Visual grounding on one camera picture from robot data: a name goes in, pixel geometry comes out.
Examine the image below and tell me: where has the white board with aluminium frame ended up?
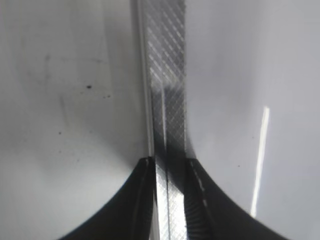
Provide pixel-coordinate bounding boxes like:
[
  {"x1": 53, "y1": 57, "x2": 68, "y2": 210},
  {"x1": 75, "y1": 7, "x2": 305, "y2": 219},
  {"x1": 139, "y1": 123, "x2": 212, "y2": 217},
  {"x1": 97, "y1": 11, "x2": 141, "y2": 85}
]
[{"x1": 134, "y1": 0, "x2": 320, "y2": 240}]

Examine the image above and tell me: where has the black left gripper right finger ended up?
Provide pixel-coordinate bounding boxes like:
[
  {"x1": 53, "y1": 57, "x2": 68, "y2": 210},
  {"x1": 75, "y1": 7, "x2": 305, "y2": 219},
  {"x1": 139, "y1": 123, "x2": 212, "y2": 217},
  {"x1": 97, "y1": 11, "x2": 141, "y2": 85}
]
[{"x1": 184, "y1": 158, "x2": 283, "y2": 240}]

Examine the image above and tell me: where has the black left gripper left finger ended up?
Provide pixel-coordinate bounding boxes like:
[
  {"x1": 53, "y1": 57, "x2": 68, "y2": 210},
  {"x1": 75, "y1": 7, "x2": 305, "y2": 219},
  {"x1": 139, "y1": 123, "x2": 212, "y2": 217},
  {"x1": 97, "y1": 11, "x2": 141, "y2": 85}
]
[{"x1": 62, "y1": 157, "x2": 156, "y2": 240}]

